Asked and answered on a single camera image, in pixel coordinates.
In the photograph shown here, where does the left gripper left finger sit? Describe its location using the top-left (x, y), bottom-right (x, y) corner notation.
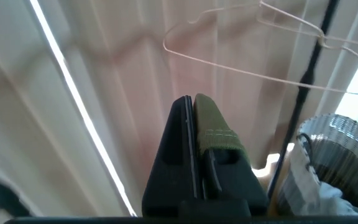
top-left (141, 95), bottom-right (203, 218)

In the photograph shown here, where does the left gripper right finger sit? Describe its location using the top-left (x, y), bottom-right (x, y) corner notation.
top-left (202, 148), bottom-right (270, 218)

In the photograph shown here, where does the green printed sleeveless shirt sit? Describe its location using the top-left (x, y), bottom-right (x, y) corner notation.
top-left (193, 93), bottom-right (251, 166)

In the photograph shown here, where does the pink clothes hanger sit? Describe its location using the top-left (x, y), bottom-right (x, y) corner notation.
top-left (162, 0), bottom-right (358, 96)
top-left (255, 9), bottom-right (358, 49)

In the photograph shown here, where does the black clothes rack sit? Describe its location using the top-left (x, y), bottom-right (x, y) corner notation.
top-left (0, 0), bottom-right (341, 218)

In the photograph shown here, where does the white laundry basket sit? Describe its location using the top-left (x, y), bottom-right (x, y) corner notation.
top-left (277, 113), bottom-right (358, 216)

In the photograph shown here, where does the pale grey garment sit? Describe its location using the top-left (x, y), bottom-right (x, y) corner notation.
top-left (287, 141), bottom-right (358, 216)

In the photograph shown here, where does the beige curtain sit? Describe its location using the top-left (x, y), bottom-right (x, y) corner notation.
top-left (0, 0), bottom-right (358, 218)

